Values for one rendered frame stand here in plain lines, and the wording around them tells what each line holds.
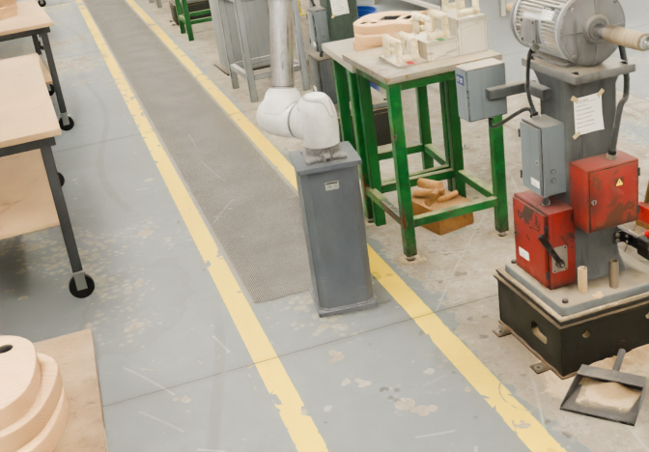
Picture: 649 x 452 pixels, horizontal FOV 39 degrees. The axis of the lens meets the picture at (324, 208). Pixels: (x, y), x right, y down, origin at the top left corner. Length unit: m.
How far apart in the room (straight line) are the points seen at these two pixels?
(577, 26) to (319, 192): 1.30
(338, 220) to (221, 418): 0.99
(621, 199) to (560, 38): 0.62
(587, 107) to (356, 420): 1.39
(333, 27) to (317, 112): 2.25
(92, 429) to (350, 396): 1.68
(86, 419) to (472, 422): 1.67
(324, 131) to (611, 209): 1.22
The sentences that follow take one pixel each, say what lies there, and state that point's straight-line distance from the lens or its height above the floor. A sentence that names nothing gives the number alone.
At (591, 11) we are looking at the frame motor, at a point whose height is 1.32.
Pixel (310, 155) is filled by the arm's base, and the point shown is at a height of 0.73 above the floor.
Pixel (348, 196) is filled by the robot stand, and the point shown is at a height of 0.54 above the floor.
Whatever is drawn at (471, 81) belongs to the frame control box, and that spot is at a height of 1.07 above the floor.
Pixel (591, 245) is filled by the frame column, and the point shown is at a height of 0.43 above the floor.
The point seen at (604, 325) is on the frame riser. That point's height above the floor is 0.17.
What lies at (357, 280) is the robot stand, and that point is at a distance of 4.05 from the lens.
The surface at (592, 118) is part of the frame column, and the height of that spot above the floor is 0.93.
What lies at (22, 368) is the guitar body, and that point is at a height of 1.03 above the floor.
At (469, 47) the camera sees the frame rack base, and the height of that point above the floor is 0.96.
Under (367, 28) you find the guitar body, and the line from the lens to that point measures 4.79.
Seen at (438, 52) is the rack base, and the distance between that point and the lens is 4.34.
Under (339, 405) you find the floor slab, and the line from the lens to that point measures 3.50.
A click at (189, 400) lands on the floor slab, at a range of 3.70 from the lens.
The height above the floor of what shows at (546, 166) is 0.78.
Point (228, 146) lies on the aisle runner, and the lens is 6.57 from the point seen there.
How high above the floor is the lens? 1.98
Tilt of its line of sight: 22 degrees down
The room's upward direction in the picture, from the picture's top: 8 degrees counter-clockwise
